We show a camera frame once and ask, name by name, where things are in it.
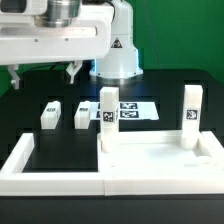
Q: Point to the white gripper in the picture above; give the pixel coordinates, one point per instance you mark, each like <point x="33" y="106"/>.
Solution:
<point x="42" y="33"/>

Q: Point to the white desk top tray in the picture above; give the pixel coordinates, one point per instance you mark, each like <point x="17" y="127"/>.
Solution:
<point x="158" y="151"/>

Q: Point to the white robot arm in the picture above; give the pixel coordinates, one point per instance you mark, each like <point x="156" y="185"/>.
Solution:
<point x="121" y="62"/>

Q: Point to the fiducial marker sheet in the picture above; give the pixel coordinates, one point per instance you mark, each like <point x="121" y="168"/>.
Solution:
<point x="137" y="111"/>

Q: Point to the white U-shaped fence frame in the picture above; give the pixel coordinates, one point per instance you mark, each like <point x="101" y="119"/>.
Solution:
<point x="15" y="182"/>

